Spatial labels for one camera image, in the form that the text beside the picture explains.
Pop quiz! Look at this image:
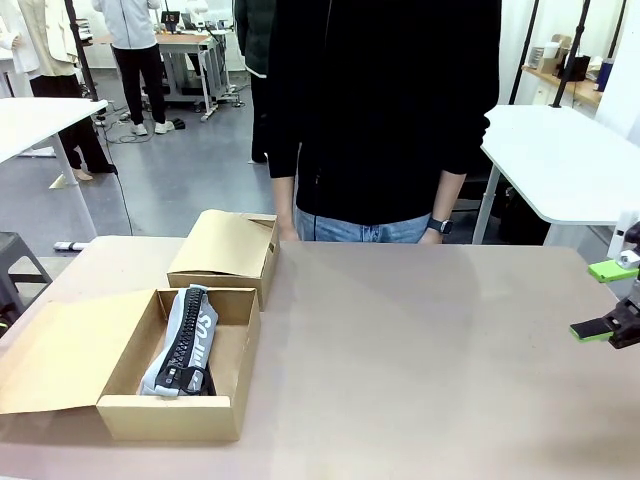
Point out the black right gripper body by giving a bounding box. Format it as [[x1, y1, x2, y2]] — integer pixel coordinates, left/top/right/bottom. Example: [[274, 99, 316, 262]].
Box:
[[606, 293, 640, 350]]

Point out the cardboard box with lid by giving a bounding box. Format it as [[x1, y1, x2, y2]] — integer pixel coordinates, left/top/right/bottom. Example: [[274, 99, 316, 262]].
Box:
[[166, 209, 281, 312]]

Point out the light blue pencil case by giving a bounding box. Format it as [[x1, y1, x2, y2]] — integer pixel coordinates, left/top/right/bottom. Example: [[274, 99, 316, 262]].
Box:
[[139, 284, 220, 400]]

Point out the person's right forearm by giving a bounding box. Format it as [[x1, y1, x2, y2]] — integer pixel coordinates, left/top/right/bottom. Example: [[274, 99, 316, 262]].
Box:
[[272, 174, 296, 224]]

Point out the person's left forearm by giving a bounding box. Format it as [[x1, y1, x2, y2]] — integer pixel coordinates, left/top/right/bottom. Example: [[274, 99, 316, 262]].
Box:
[[432, 168, 469, 221]]

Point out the black box on shelf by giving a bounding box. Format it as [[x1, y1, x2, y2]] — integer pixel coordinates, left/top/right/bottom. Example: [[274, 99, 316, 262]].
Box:
[[559, 55, 592, 83]]

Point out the large open cardboard box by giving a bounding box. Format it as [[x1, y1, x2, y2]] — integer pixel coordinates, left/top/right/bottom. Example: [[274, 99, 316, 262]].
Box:
[[0, 286, 263, 444]]

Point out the white angular table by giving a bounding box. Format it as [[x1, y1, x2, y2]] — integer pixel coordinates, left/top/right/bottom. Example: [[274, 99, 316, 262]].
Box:
[[471, 103, 640, 246]]

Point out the wooden shelf board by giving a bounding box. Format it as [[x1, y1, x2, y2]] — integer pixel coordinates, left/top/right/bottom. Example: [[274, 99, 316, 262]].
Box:
[[521, 64, 604, 107]]

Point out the dark blue bottle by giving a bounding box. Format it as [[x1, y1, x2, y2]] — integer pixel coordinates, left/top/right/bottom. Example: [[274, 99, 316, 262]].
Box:
[[594, 57, 615, 93]]

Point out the black light stand pole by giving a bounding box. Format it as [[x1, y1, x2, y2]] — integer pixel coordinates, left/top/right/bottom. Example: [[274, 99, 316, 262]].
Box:
[[548, 0, 594, 110]]

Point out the brown carton on shelf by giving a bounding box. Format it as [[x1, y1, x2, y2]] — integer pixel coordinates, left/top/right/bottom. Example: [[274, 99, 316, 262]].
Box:
[[538, 33, 576, 77]]

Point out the thin black stand pole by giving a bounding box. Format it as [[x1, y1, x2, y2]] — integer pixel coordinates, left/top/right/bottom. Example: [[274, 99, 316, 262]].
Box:
[[509, 0, 542, 105]]

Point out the person in black sweater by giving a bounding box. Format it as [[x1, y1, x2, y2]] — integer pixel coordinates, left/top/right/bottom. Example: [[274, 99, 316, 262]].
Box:
[[266, 0, 502, 245]]

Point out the bystander in dark green jacket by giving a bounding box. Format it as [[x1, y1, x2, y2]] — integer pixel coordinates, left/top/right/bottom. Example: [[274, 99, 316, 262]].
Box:
[[234, 0, 282, 165]]

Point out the background workbench with wood top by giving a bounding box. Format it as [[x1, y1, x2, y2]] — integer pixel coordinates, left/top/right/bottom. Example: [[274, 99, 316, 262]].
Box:
[[82, 30, 241, 124]]

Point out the bystander in white jacket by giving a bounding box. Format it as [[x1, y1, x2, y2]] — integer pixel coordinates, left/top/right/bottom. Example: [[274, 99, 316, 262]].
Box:
[[91, 0, 177, 137]]

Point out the black tripod pole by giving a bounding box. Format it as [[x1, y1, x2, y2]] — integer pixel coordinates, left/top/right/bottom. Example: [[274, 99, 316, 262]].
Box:
[[63, 0, 102, 103]]

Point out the grey metal stool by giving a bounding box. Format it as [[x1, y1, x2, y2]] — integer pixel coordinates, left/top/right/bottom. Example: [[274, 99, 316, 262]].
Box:
[[0, 231, 54, 337]]

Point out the white table with leg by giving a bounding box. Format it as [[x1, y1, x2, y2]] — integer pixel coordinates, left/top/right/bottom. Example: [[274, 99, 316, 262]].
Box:
[[0, 97, 110, 241]]

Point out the bystander in cream jacket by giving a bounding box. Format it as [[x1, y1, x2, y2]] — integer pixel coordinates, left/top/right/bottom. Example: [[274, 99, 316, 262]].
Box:
[[0, 0, 119, 182]]

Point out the black floor cable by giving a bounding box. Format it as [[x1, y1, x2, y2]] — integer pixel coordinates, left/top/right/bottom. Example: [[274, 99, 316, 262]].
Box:
[[99, 107, 135, 237]]

